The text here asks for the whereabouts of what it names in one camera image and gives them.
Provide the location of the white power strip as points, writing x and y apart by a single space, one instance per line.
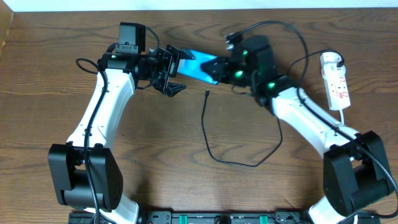
337 92

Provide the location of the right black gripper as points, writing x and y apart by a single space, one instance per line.
227 70

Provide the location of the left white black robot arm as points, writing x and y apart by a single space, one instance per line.
84 171

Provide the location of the white charger plug adapter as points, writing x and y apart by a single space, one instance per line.
332 64

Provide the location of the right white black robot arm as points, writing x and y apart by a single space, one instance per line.
356 172

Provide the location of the blue screen Galaxy smartphone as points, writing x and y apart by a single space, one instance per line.
191 68

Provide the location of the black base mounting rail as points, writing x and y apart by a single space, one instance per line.
164 217

